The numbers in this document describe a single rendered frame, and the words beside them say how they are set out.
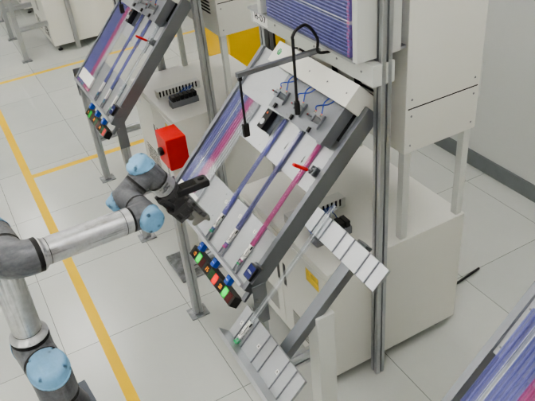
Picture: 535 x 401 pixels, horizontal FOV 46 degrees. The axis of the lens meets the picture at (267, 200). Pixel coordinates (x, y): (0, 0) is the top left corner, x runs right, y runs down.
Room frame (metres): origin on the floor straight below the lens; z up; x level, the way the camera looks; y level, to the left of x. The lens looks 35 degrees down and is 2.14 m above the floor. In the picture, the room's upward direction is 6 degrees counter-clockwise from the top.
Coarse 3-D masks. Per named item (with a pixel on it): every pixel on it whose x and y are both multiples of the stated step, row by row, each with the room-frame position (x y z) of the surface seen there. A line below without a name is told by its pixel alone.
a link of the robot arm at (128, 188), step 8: (128, 176) 1.62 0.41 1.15; (120, 184) 1.61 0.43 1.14; (128, 184) 1.60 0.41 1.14; (136, 184) 1.60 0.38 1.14; (112, 192) 1.61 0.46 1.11; (120, 192) 1.58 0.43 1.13; (128, 192) 1.57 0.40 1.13; (136, 192) 1.57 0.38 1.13; (144, 192) 1.61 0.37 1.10; (112, 200) 1.57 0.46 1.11; (120, 200) 1.56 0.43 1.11; (112, 208) 1.55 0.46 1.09; (120, 208) 1.55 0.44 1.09
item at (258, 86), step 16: (256, 64) 2.34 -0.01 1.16; (256, 80) 2.27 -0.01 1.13; (272, 80) 2.20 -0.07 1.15; (256, 96) 2.20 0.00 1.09; (272, 96) 2.14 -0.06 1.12; (256, 112) 2.14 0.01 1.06; (256, 128) 2.08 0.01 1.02; (288, 128) 1.96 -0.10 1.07; (256, 144) 2.02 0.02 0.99; (272, 144) 1.95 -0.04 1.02; (288, 144) 1.90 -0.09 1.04; (304, 144) 1.85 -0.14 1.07; (336, 144) 1.75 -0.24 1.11; (272, 160) 1.90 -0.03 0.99; (288, 160) 1.85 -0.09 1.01; (304, 160) 1.80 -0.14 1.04; (320, 160) 1.75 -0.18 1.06; (288, 176) 1.79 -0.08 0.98; (304, 176) 1.75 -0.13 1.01
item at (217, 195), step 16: (208, 192) 2.02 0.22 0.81; (224, 192) 1.96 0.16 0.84; (208, 208) 1.95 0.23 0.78; (240, 208) 1.84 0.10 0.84; (208, 224) 1.89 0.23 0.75; (224, 224) 1.83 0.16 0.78; (256, 224) 1.73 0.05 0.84; (224, 240) 1.78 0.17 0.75; (240, 240) 1.73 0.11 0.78; (272, 240) 1.63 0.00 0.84; (224, 256) 1.72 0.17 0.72; (240, 256) 1.66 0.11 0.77; (256, 256) 1.63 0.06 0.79; (240, 272) 1.62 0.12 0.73
